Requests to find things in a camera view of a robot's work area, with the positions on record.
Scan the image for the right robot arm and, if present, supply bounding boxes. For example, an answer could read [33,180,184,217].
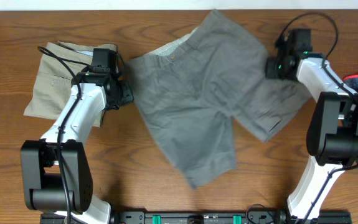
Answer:
[266,46,358,223]

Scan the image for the grey shorts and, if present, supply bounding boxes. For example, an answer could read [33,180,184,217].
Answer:
[126,10,310,188]

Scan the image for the folded khaki shorts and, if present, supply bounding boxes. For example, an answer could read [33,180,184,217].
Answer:
[24,41,95,120]

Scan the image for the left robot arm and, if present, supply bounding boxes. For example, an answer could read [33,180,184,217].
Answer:
[21,72,134,223]

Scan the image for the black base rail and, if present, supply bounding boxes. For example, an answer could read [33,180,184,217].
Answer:
[40,209,353,224]

